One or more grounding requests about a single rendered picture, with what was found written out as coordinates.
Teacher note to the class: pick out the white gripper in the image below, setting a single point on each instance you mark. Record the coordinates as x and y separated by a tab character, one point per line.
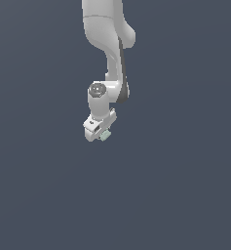
95	126

